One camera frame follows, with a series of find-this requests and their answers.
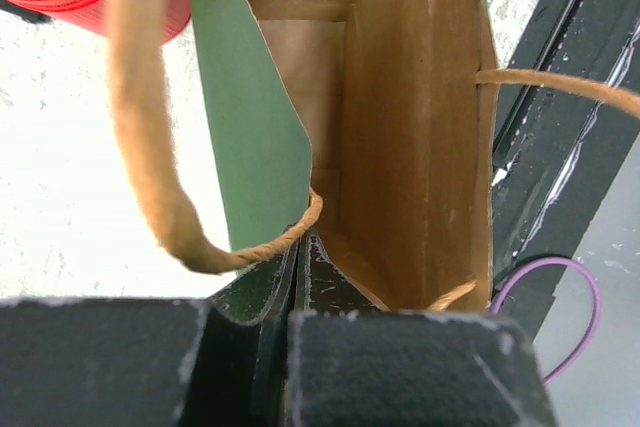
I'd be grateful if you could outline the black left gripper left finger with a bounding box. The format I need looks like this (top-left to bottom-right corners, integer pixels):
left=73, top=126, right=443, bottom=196
left=1, top=247, right=298, bottom=426

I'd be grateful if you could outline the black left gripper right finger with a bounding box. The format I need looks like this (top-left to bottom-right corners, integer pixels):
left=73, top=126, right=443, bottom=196
left=287, top=232, right=557, bottom=426

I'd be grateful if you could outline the green paper bag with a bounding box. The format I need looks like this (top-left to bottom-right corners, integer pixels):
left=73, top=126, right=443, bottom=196
left=106, top=0, right=639, bottom=311

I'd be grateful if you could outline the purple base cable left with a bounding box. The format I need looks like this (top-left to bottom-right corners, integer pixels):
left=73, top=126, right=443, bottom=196
left=489, top=255, right=603, bottom=387

